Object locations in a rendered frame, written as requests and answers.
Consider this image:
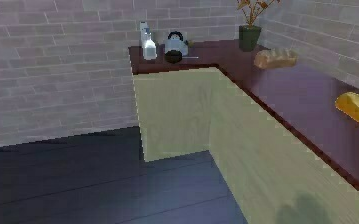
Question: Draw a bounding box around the orange house plant green pot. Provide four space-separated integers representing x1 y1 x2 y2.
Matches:
236 0 282 53

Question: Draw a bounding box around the yellow bread loaf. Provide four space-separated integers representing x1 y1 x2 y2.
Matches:
334 91 359 132

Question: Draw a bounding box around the pale tall bottle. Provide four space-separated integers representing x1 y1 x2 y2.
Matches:
139 21 150 46

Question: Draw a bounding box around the pale green kitchen counter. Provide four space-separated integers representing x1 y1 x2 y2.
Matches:
128 39 359 224

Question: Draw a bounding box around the brown bread loaf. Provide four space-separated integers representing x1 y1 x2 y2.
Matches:
253 48 299 70

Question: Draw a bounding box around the white spray bottle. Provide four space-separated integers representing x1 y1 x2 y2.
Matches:
142 27 158 61

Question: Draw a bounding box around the black frying pan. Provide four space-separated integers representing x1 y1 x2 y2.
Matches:
164 49 200 65

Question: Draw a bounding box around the white kettle black lid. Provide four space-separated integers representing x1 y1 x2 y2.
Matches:
164 31 190 57

